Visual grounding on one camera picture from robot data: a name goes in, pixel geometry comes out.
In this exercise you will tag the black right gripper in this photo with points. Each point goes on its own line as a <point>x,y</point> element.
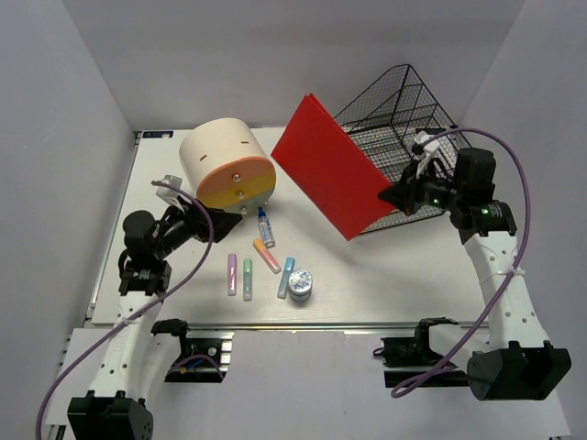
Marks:
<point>404,194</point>

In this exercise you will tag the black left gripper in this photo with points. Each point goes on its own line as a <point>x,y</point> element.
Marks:
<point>195,219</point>

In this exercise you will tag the red folder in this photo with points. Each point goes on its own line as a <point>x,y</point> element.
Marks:
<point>330,169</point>

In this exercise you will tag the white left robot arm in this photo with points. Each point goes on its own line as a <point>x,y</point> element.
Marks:
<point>138,357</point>

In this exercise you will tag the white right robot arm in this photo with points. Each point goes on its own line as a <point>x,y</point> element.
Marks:
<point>506,354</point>

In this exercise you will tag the purple highlighter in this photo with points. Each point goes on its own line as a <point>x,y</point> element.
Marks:
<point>232,274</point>

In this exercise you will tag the clear blue-capped spray bottle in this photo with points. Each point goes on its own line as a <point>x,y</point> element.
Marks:
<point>266,234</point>

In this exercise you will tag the green highlighter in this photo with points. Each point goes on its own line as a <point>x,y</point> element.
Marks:
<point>247,279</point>

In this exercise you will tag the round cream drawer organizer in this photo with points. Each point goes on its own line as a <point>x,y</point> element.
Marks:
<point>226,167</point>

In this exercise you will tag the orange highlighter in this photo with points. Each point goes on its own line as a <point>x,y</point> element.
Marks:
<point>266,256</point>

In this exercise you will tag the blue highlighter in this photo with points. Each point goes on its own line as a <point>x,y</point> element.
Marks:
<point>287,270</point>

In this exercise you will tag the round blue slime jar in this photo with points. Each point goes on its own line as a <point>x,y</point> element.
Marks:
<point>300,285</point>

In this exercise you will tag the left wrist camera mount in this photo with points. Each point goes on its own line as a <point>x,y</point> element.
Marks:
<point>167,190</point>

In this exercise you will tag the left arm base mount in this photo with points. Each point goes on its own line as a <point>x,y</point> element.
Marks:
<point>206,360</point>

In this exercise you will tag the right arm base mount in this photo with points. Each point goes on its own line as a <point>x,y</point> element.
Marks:
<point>401,361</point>

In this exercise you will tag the aluminium table edge rail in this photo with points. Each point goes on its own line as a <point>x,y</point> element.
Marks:
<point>303,327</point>

